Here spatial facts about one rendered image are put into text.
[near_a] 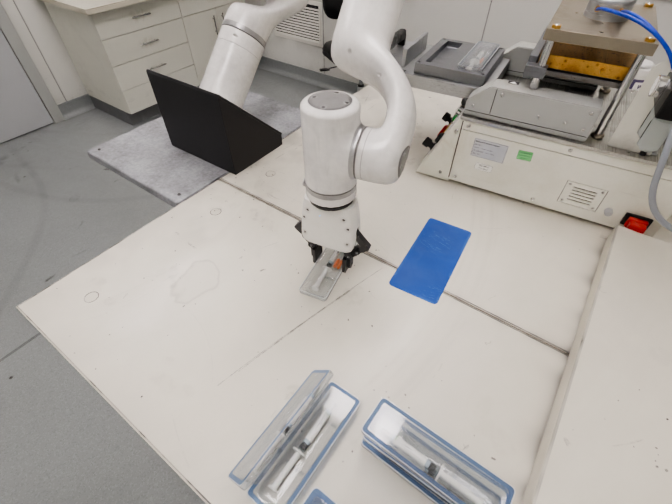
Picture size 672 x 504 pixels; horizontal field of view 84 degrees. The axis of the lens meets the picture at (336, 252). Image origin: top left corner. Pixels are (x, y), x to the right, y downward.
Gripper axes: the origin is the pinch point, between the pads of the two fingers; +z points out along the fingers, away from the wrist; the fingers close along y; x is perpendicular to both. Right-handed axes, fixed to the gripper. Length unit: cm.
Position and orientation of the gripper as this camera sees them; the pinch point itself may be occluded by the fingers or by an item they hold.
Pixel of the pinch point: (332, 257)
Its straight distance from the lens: 74.3
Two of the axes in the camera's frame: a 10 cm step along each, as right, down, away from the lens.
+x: 4.0, -6.6, 6.3
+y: 9.1, 2.9, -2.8
